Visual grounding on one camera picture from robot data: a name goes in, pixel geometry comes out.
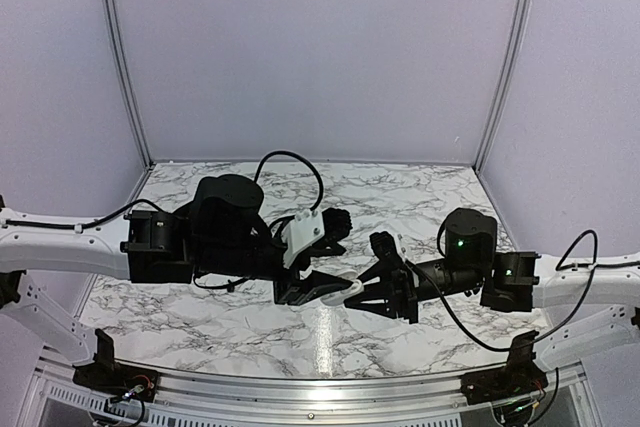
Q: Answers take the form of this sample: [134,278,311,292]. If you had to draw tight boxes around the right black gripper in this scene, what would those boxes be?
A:
[344,259,486,326]

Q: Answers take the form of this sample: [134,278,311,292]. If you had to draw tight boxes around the white earbud charging case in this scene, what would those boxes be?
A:
[320,279,363,307]

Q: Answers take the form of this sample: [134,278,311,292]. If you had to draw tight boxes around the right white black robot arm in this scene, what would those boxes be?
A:
[344,208,639,395]

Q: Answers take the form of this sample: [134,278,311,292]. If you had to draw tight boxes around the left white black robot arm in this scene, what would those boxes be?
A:
[1,174,362,392]

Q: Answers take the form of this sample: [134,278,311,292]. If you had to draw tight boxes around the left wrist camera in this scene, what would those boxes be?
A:
[281,208,352,268]

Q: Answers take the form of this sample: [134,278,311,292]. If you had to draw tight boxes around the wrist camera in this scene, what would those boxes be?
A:
[281,208,352,268]
[369,231,404,269]

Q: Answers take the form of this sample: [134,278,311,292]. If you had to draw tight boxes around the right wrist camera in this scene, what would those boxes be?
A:
[369,231,404,269]

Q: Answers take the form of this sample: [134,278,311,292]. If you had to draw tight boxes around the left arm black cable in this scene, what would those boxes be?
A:
[252,149,325,213]

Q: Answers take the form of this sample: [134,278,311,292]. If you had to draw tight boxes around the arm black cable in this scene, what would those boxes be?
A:
[414,229,599,353]
[252,149,325,213]

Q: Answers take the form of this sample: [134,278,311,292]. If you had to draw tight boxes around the aluminium front rail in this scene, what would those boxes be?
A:
[29,361,591,427]

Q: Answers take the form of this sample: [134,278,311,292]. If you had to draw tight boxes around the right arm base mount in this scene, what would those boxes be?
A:
[460,331,549,405]

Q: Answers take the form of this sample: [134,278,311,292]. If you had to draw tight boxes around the right corner aluminium post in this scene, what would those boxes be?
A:
[473,0,531,176]

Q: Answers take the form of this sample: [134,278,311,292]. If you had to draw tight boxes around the corner aluminium post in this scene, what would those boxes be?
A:
[102,0,154,170]
[473,0,531,176]

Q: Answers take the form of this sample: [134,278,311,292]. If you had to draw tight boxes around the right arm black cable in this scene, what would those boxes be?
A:
[414,229,599,353]

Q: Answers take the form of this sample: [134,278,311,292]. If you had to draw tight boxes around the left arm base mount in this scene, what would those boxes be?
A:
[73,329,159,403]

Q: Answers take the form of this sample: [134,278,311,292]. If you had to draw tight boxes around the left corner aluminium post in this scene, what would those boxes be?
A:
[102,0,154,170]

